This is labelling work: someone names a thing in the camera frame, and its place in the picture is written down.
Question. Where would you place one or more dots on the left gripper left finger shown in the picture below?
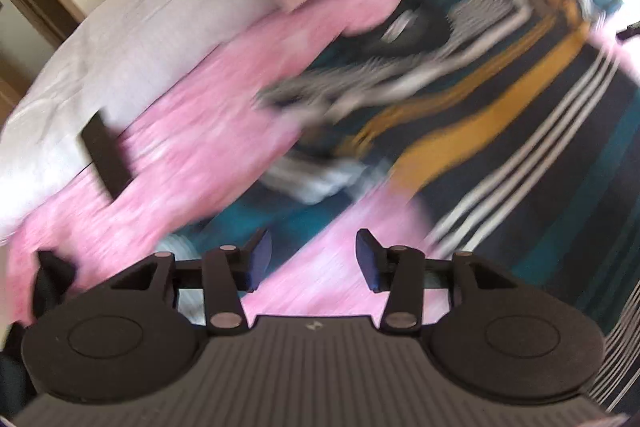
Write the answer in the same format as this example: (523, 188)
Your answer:
(228, 271)

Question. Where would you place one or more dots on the wooden door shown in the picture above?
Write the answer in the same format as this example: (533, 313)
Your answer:
(31, 31)

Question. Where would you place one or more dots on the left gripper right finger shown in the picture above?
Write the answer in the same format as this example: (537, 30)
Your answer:
(397, 271)

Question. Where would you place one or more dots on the black remote control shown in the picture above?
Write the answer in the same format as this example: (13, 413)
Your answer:
(107, 157)

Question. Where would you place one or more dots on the white pillow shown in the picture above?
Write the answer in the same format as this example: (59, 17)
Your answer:
(123, 57)

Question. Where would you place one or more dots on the striped knit sweater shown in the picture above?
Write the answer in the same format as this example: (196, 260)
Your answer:
(519, 137)

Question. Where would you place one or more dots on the pink fuzzy bed blanket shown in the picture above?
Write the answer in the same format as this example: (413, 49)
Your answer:
(201, 147)

